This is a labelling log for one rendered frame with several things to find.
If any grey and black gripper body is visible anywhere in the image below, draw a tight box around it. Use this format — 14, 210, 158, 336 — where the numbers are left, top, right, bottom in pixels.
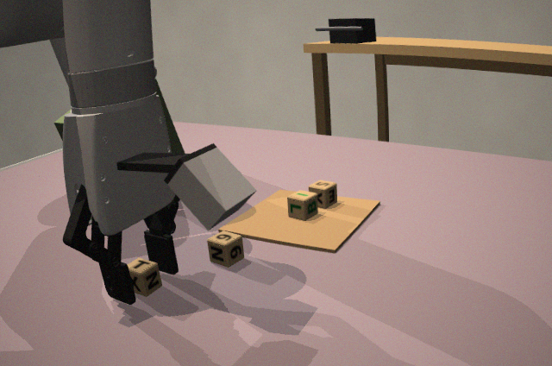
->
63, 93, 175, 236

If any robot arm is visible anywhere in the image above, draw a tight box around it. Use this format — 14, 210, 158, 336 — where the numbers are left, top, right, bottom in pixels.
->
0, 0, 257, 230

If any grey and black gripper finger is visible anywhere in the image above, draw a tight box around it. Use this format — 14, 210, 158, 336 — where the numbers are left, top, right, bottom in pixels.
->
144, 195, 179, 275
63, 185, 136, 305

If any tan flat mat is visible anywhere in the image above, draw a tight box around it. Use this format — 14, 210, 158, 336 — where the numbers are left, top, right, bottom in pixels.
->
218, 190, 380, 254

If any tan letter block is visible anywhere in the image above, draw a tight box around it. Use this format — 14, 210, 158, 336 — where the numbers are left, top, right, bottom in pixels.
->
207, 230, 244, 268
128, 258, 162, 297
309, 180, 337, 209
287, 190, 318, 221

